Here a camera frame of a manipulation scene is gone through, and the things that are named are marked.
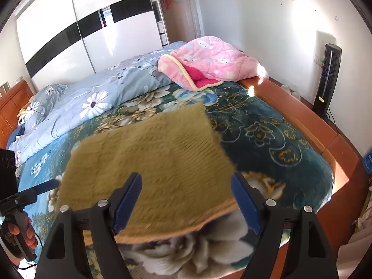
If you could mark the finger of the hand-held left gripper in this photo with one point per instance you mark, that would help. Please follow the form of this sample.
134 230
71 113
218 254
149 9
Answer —
43 186

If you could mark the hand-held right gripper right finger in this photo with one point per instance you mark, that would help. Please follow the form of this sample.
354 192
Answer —
247 206

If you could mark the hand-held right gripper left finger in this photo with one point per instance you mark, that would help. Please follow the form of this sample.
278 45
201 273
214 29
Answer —
128 206

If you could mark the mustard knit sweater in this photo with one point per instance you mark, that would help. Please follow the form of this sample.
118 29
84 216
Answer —
162 157

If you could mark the person's left hand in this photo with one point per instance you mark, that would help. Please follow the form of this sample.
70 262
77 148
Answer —
31 234

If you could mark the orange wooden bed headboard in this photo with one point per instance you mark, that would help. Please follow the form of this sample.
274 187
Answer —
13 113

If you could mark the teal floral blanket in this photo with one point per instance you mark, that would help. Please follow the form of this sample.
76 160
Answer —
261 139

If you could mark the light blue daisy pillow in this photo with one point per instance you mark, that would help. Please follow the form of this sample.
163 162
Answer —
40 104

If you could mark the light blue daisy quilt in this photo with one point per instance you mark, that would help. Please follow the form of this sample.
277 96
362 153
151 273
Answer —
96 98

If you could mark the black tower fan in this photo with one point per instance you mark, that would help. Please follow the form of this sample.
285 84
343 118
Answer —
327 78

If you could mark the pink quilted blanket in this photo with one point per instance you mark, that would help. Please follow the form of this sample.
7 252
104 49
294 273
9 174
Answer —
215 58

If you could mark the white wardrobe with black stripe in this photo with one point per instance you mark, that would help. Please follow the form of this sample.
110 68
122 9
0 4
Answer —
72 20

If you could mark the wooden room door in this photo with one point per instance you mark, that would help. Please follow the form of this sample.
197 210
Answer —
180 8

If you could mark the row of wall switches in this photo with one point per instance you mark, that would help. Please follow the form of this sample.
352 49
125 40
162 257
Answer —
4 88

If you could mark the orange wooden bed frame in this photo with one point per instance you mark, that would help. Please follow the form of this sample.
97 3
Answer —
319 128

